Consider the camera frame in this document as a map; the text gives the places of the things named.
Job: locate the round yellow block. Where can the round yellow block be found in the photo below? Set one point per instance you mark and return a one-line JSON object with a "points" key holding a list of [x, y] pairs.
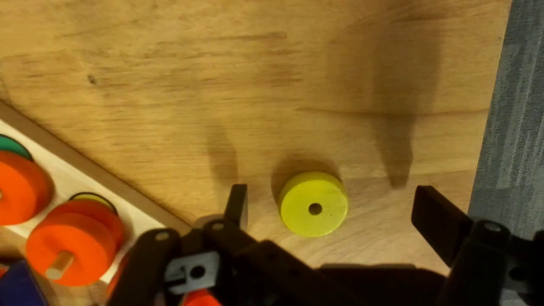
{"points": [[314, 204]]}

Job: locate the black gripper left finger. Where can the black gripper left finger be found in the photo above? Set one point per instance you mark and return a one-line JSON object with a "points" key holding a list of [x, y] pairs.
{"points": [[239, 204]]}

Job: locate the white wooden number board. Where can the white wooden number board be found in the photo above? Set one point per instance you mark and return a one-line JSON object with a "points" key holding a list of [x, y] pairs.
{"points": [[74, 175]]}

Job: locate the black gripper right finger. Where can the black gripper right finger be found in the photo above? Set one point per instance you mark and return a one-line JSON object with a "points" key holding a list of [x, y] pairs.
{"points": [[443, 223]]}

